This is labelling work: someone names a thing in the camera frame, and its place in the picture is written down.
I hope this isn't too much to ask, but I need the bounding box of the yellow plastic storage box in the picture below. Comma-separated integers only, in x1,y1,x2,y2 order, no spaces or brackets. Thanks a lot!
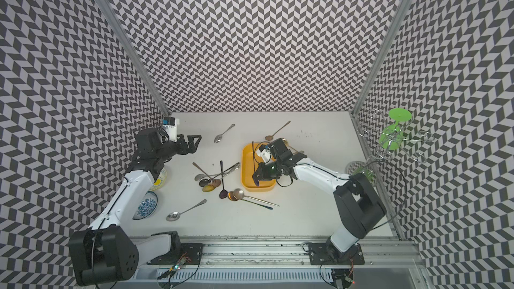
240,143,277,192

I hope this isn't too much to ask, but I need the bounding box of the ornate silver spoon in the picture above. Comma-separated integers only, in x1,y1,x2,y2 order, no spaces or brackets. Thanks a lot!
214,124,235,144

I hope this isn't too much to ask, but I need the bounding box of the rose gold long spoon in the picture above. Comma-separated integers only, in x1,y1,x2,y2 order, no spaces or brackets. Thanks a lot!
265,120,291,141

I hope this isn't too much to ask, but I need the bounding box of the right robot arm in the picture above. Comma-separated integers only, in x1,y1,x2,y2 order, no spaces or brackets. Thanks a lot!
252,139,387,263

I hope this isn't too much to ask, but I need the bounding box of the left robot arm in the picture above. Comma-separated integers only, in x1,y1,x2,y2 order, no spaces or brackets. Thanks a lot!
68,127,202,286

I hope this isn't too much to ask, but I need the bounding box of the dark purple spoon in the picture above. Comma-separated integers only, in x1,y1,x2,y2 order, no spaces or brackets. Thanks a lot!
219,160,228,199

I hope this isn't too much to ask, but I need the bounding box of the copper bowl spoon in pile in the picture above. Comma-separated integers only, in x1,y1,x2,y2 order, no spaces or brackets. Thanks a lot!
193,162,221,188

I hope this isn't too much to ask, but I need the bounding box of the gold bowl spoon in pile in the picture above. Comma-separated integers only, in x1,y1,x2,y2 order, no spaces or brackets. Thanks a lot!
202,182,222,192

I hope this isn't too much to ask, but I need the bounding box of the plain silver spoon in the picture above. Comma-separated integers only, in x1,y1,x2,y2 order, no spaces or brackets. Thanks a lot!
166,199,207,222

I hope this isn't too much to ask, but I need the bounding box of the yellow patterned bowl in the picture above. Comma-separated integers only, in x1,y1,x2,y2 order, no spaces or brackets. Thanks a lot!
149,168,167,191

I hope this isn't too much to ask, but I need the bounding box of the blue patterned bowl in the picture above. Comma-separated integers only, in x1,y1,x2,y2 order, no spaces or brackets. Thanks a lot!
133,191,159,220

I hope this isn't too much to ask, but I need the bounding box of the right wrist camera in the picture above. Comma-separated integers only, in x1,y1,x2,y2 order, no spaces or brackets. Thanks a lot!
256,145,273,163

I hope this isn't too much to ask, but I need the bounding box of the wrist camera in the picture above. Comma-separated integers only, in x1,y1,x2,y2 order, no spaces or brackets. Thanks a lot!
256,145,273,163
163,116,179,142

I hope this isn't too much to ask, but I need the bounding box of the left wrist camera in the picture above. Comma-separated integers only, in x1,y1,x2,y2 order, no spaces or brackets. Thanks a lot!
163,116,179,142

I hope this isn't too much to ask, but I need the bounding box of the silver long handled spoon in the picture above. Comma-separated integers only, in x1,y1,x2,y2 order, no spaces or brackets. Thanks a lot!
233,189,279,207

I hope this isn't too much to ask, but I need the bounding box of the blue handled spoon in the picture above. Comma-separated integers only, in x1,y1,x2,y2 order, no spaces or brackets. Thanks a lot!
228,191,273,210

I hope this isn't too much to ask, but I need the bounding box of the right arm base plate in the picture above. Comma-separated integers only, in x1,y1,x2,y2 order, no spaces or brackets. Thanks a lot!
302,242,365,266

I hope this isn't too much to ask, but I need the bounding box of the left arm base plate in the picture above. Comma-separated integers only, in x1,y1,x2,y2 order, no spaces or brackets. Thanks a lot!
146,243,204,266

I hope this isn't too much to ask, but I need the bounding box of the aluminium front rail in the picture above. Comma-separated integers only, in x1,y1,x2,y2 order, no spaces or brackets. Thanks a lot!
92,235,422,270

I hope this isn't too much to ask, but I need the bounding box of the aluminium corner post right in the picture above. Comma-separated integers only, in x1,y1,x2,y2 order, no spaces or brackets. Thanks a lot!
351,0,413,117

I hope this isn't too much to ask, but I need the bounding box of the aluminium corner post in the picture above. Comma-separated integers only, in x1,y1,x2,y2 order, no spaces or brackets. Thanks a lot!
95,0,171,116
351,0,413,117

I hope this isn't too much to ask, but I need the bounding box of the aluminium corner post left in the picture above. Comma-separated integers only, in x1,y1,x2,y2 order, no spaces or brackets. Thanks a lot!
95,0,171,116

